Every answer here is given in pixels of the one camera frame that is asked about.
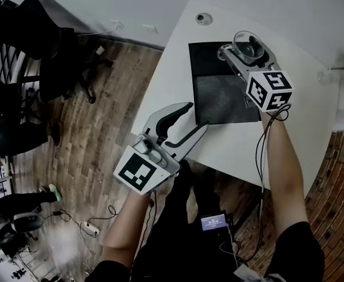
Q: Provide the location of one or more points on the white wall socket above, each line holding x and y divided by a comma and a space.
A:
117, 24
150, 28

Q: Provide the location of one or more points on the small black screen device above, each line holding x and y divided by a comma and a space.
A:
213, 222

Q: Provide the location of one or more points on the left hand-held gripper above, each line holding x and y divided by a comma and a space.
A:
139, 172

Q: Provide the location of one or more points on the person's right forearm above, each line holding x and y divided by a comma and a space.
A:
286, 172

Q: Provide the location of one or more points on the white cloth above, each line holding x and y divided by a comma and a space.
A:
248, 273

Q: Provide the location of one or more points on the person's black clothing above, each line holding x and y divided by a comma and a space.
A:
183, 245

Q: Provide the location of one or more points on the white table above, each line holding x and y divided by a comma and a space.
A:
171, 78

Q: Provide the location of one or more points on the black tray box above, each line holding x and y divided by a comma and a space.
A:
215, 98

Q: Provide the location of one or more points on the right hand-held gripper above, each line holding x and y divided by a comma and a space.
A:
270, 90

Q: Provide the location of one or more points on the black round seat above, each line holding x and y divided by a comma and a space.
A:
27, 222

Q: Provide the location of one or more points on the clear glass cup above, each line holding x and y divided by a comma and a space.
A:
246, 48

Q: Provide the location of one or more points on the white power strip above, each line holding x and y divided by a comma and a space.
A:
90, 228

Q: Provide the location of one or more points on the person's left forearm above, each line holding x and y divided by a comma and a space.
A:
127, 225

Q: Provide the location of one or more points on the black office chair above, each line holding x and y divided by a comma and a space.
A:
33, 25

